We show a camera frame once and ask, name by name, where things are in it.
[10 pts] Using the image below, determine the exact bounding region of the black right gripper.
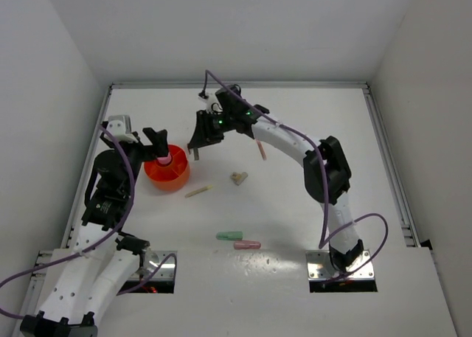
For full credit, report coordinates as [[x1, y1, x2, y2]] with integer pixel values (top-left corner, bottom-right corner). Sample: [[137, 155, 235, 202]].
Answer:
[[190, 109, 235, 148]]

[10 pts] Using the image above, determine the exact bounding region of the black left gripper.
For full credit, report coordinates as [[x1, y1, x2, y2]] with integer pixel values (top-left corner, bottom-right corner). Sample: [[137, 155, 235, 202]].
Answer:
[[100, 128, 167, 195]]

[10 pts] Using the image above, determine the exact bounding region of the beige white correction tape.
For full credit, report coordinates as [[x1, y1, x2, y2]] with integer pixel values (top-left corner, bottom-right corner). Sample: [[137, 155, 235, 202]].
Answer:
[[190, 148, 200, 161]]

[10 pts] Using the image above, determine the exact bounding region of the pink capped clear bottle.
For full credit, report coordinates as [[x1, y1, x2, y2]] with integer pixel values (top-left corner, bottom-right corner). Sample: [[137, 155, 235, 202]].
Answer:
[[156, 151, 173, 166]]

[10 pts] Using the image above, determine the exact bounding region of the beige yellow pencil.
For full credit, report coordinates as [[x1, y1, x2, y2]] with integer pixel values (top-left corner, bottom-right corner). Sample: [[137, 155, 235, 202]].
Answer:
[[184, 185, 213, 198]]

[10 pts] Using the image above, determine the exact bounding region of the pink lead refill tube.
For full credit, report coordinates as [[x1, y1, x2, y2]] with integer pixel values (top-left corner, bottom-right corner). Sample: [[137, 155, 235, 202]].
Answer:
[[256, 139, 267, 161]]

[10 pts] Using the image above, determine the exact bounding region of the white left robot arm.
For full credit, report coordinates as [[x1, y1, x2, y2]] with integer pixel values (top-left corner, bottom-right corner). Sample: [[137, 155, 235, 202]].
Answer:
[[20, 123, 170, 336]]

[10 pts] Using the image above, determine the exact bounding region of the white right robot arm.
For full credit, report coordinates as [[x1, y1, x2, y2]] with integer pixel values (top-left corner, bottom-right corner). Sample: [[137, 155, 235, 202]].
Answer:
[[187, 84, 364, 273]]

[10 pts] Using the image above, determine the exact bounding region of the orange round divided container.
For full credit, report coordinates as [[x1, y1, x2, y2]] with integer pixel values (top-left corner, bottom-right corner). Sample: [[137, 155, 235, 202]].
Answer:
[[144, 145, 190, 192]]

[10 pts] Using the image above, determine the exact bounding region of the beige eraser pair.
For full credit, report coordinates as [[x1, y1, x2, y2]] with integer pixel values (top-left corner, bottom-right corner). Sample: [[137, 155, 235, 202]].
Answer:
[[230, 172, 248, 186]]

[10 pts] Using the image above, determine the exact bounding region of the green highlighter marker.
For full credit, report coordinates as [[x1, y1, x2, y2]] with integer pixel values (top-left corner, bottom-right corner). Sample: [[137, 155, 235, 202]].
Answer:
[[215, 231, 243, 241]]

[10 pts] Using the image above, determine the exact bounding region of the pink highlighter marker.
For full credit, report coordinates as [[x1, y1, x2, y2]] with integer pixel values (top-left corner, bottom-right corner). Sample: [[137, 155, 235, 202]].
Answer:
[[233, 240, 261, 250]]

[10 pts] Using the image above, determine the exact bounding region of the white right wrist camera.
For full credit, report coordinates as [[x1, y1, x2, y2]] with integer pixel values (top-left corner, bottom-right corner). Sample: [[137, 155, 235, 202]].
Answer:
[[198, 91, 220, 114]]

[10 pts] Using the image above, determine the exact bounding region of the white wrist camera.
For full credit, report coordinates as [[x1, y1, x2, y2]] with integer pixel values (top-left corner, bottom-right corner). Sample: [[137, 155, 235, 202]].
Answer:
[[104, 115, 139, 143], [198, 91, 220, 114]]

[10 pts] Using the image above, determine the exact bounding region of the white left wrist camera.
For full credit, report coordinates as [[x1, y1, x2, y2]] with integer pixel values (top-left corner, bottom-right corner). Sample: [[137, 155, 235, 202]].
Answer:
[[104, 115, 139, 143]]

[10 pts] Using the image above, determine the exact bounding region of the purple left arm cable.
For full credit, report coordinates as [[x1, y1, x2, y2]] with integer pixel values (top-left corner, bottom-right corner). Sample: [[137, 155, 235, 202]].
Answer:
[[0, 125, 178, 319]]

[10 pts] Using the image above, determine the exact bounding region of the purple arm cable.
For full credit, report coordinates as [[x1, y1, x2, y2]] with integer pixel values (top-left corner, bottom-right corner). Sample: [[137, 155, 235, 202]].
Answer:
[[0, 125, 178, 319], [204, 69, 390, 281]]

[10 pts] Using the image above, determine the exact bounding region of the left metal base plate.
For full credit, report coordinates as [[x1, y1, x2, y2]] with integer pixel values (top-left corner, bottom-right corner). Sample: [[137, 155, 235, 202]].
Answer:
[[121, 249, 178, 282]]

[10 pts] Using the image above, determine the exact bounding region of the metal base plate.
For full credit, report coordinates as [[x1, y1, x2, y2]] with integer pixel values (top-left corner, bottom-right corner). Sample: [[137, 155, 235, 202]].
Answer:
[[306, 250, 375, 282], [121, 249, 178, 282]]

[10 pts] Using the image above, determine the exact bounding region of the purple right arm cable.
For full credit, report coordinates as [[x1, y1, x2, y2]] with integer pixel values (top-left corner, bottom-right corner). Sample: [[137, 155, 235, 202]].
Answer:
[[204, 69, 390, 281]]

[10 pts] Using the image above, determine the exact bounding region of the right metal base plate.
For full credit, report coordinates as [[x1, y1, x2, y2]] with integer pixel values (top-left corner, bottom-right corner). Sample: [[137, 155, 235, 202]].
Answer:
[[306, 250, 375, 282]]

